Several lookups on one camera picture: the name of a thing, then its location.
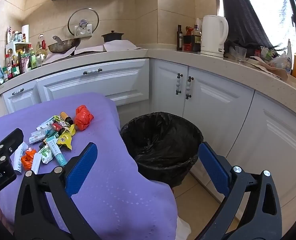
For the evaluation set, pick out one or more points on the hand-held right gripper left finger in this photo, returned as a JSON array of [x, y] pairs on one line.
[[81, 171]]

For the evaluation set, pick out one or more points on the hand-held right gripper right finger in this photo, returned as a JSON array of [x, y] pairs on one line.
[[214, 171]]

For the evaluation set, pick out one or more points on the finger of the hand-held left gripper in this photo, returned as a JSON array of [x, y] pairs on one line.
[[14, 137]]

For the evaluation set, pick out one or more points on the small orange plastic bag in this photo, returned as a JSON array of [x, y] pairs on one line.
[[27, 159]]

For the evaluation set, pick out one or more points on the yellow snack wrapper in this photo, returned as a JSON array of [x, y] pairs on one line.
[[65, 138]]

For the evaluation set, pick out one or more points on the green packet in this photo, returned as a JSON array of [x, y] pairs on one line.
[[52, 135]]

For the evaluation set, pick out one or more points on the large orange plastic bag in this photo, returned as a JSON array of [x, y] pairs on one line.
[[84, 117]]

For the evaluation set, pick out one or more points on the trash bin with black bag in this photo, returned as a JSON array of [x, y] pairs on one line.
[[160, 145]]

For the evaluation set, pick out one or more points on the white paper packet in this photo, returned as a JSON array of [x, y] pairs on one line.
[[19, 158]]

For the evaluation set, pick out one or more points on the white blue box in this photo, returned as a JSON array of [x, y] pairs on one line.
[[37, 138]]

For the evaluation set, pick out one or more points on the purple tablecloth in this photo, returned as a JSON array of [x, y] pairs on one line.
[[108, 180]]

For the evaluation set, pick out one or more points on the white tube with teal cap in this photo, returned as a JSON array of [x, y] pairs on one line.
[[56, 152]]

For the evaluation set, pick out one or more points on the small white drawer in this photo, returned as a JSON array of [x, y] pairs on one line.
[[18, 100]]

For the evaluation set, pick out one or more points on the green snack wrapper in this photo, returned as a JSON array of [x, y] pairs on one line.
[[59, 120]]

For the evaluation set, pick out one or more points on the gold black battery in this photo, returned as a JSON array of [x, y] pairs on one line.
[[66, 118]]

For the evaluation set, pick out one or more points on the white plastic bag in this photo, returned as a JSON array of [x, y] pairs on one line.
[[183, 230]]

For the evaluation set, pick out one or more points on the spice rack with bottles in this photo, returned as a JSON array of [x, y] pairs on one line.
[[20, 62]]

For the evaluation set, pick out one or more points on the wide white drawer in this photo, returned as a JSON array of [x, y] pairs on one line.
[[95, 82]]

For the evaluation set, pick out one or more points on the narrow white cabinet door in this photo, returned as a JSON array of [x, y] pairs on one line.
[[167, 92]]

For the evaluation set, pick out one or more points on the white spice rack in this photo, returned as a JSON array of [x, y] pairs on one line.
[[19, 45]]

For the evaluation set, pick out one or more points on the white cloth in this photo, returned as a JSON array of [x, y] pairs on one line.
[[60, 56], [119, 45]]

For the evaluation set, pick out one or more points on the steel wok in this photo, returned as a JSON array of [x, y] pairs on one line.
[[63, 45]]

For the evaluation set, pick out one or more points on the paper towel roll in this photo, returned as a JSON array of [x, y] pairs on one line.
[[25, 31]]

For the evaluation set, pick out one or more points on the brown paper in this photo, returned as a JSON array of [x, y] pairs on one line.
[[270, 72]]

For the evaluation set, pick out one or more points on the glass cup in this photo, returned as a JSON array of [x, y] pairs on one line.
[[240, 52]]

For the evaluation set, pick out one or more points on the clear plastic bag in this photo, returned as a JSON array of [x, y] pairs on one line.
[[277, 62]]

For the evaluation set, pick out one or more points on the white lid holder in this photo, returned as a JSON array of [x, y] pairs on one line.
[[83, 31]]

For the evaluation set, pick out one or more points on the soy sauce bottle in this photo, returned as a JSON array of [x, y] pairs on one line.
[[196, 38]]

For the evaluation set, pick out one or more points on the white electric kettle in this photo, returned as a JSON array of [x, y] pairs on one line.
[[212, 35]]

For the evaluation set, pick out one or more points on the dark olive oil bottle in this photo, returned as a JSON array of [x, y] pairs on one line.
[[179, 37]]

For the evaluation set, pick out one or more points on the black pot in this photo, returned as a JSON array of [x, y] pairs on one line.
[[112, 36]]

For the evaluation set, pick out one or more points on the glass pot lid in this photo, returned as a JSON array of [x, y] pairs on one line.
[[88, 17]]

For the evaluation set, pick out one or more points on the white plastic bottle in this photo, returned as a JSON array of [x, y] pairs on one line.
[[199, 22]]

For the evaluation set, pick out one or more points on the dark curtain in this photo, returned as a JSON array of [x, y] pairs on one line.
[[245, 12]]

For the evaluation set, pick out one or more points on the window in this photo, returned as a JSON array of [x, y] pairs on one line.
[[267, 2]]

